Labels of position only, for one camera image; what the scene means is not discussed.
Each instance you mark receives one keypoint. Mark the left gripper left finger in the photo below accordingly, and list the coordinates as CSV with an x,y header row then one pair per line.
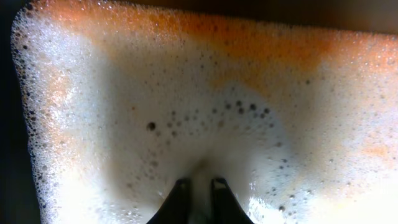
x,y
176,207

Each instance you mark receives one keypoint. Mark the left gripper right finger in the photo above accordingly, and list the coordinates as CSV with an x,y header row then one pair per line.
x,y
225,209

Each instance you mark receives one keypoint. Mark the rectangular black soapy tray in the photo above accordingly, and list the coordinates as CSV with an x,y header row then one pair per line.
x,y
121,100

